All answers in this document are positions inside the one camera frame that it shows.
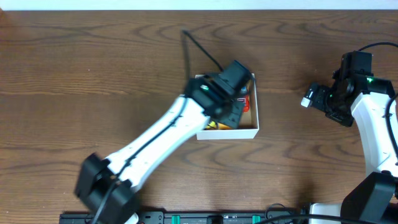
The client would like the yellow ball with blue marks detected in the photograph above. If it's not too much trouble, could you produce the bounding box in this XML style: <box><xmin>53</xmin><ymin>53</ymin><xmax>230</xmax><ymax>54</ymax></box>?
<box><xmin>205</xmin><ymin>121</ymin><xmax>218</xmax><ymax>129</ymax></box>

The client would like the red toy truck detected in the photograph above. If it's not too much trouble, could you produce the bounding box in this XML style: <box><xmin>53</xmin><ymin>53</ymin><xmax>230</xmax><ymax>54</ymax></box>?
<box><xmin>237</xmin><ymin>86</ymin><xmax>250</xmax><ymax>113</ymax></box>

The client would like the orange duck toy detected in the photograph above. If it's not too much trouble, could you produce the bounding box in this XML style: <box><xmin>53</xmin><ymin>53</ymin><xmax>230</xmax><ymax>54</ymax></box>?
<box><xmin>217</xmin><ymin>123</ymin><xmax>232</xmax><ymax>130</ymax></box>

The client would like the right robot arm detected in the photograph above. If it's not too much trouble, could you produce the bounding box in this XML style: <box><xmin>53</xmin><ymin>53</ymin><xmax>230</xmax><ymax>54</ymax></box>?
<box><xmin>301</xmin><ymin>51</ymin><xmax>397</xmax><ymax>223</ymax></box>

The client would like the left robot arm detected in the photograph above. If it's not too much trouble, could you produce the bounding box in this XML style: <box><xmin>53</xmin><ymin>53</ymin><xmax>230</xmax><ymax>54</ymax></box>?
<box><xmin>75</xmin><ymin>60</ymin><xmax>254</xmax><ymax>223</ymax></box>

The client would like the white cardboard box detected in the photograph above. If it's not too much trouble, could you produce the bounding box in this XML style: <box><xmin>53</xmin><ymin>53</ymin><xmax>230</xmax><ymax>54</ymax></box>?
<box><xmin>197</xmin><ymin>81</ymin><xmax>259</xmax><ymax>141</ymax></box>

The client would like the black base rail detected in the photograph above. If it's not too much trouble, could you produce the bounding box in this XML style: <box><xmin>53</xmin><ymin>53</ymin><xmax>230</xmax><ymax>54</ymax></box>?
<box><xmin>58</xmin><ymin>203</ymin><xmax>312</xmax><ymax>224</ymax></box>

